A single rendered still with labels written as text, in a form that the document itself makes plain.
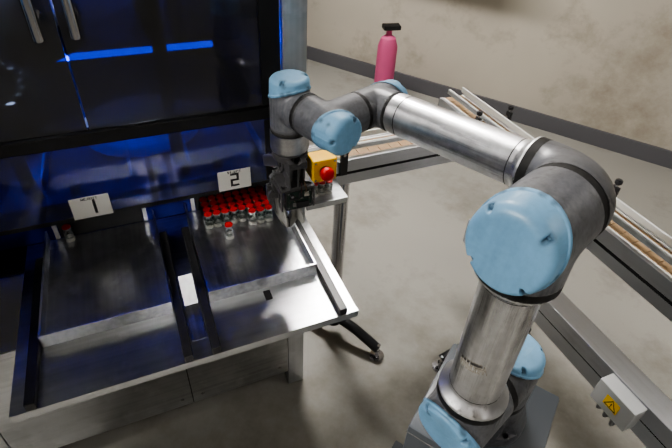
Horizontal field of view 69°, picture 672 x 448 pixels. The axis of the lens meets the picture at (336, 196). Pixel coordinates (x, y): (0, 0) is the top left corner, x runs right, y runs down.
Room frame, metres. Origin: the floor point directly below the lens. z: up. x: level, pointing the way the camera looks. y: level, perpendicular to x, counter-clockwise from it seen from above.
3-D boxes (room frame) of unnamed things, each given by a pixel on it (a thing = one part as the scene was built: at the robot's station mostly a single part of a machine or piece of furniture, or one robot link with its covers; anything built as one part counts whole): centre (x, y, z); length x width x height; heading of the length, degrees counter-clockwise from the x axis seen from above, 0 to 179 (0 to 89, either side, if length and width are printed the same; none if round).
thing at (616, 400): (0.78, -0.83, 0.50); 0.12 x 0.05 x 0.09; 25
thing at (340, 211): (1.34, -0.02, 0.46); 0.09 x 0.09 x 0.77; 25
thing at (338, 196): (1.20, 0.05, 0.87); 0.14 x 0.13 x 0.02; 25
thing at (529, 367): (0.56, -0.34, 0.96); 0.13 x 0.12 x 0.14; 135
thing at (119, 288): (0.80, 0.53, 0.90); 0.34 x 0.26 x 0.04; 25
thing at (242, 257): (0.94, 0.23, 0.90); 0.34 x 0.26 x 0.04; 25
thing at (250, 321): (0.80, 0.35, 0.87); 0.70 x 0.48 x 0.02; 115
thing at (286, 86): (0.82, 0.09, 1.35); 0.09 x 0.08 x 0.11; 45
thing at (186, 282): (0.69, 0.30, 0.91); 0.14 x 0.03 x 0.06; 25
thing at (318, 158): (1.15, 0.05, 1.00); 0.08 x 0.07 x 0.07; 25
